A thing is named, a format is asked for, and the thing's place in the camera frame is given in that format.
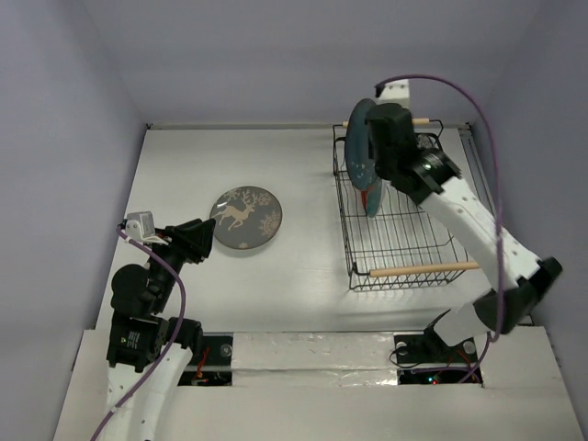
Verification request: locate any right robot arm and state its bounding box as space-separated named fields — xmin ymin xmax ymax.
xmin=366 ymin=103 xmax=562 ymax=360

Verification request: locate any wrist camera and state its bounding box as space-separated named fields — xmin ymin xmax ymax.
xmin=123 ymin=211 xmax=163 ymax=243
xmin=375 ymin=80 xmax=410 ymax=108

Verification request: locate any blue floral white plate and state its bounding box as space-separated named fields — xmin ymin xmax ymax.
xmin=416 ymin=133 xmax=438 ymax=150

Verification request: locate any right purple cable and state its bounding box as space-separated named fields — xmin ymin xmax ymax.
xmin=374 ymin=74 xmax=506 ymax=385

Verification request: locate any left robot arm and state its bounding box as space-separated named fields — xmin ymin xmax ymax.
xmin=91 ymin=211 xmax=216 ymax=440

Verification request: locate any black wire dish rack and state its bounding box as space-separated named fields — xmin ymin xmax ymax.
xmin=333 ymin=123 xmax=474 ymax=291

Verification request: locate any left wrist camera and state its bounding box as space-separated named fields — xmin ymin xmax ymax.
xmin=123 ymin=211 xmax=163 ymax=243

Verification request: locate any purple cable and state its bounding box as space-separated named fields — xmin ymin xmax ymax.
xmin=374 ymin=74 xmax=506 ymax=385
xmin=89 ymin=222 xmax=187 ymax=441

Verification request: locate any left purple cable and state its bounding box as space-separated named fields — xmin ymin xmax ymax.
xmin=89 ymin=222 xmax=187 ymax=441

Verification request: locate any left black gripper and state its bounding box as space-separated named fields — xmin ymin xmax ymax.
xmin=145 ymin=215 xmax=215 ymax=310

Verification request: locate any grey reindeer plate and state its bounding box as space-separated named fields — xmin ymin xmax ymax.
xmin=209 ymin=186 xmax=283 ymax=250

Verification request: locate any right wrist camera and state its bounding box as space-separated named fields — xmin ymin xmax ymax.
xmin=375 ymin=80 xmax=410 ymax=108

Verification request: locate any red and blue plate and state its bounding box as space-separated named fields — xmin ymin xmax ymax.
xmin=360 ymin=179 xmax=382 ymax=218

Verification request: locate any dark blue plate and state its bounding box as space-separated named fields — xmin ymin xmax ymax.
xmin=345 ymin=98 xmax=379 ymax=191

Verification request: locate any metal rail at right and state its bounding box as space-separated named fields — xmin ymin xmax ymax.
xmin=458 ymin=123 xmax=534 ymax=327

